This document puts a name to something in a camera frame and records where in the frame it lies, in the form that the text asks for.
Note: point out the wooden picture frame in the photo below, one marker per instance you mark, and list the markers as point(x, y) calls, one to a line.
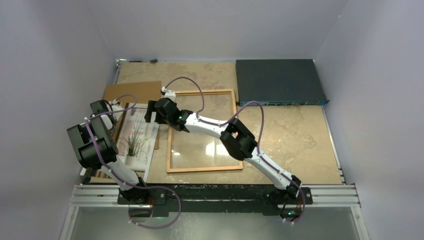
point(202, 128)

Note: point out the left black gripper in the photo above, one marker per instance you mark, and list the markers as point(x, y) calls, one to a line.
point(115, 118)

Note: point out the plant photo print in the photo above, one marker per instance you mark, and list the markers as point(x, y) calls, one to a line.
point(138, 142)

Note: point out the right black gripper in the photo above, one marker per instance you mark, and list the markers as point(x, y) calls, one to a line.
point(151, 110)

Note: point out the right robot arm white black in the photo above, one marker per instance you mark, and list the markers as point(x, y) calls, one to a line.
point(238, 140)

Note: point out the dark blue network switch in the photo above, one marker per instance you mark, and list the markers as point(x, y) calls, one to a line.
point(279, 82)

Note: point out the clear acrylic sheet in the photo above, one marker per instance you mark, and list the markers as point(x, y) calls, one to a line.
point(200, 149)

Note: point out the aluminium rail base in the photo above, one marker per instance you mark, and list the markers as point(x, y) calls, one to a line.
point(315, 195)

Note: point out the brown cardboard backing board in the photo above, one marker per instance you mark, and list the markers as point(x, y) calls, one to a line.
point(143, 91)

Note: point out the black mounting plate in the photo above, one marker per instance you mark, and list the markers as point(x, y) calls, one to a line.
point(264, 199)

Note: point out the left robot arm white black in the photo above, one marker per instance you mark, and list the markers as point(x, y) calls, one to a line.
point(95, 149)

